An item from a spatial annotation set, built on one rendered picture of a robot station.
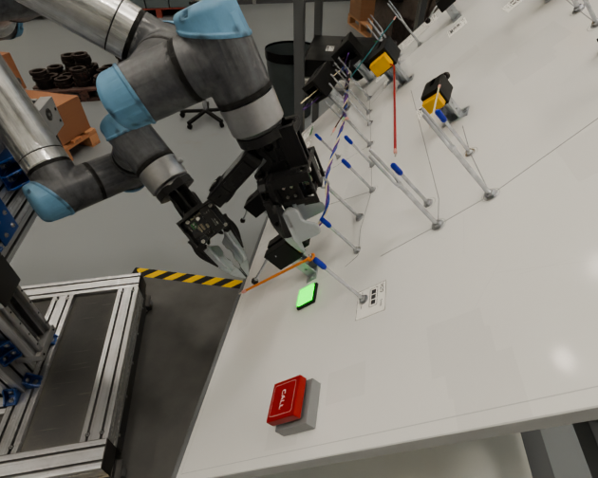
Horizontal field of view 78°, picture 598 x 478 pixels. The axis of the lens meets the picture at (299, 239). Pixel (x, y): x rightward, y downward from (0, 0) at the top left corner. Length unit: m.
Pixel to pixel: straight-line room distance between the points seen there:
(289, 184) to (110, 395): 1.26
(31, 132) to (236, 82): 0.43
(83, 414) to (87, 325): 0.40
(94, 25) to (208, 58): 0.20
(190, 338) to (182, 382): 0.22
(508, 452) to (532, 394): 0.52
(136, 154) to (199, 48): 0.28
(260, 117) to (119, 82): 0.16
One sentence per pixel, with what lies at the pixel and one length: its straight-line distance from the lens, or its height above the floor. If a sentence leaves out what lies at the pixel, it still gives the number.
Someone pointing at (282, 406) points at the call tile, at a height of 1.10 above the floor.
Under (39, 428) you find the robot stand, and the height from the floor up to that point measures 0.21.
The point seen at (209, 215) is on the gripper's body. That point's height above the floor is 1.15.
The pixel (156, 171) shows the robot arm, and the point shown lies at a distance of 0.68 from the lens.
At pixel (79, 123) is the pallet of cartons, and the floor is 0.21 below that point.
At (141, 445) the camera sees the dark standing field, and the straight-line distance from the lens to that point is 1.74.
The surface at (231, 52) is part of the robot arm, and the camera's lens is 0.46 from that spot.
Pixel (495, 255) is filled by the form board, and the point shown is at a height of 1.27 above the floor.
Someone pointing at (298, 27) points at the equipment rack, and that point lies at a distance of 1.42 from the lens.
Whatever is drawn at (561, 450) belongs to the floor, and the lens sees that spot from 1.91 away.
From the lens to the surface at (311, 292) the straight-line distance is 0.61.
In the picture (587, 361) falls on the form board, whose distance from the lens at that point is 0.35.
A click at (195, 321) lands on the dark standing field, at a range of 1.96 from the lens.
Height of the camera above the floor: 1.54
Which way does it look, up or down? 42 degrees down
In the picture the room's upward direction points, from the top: straight up
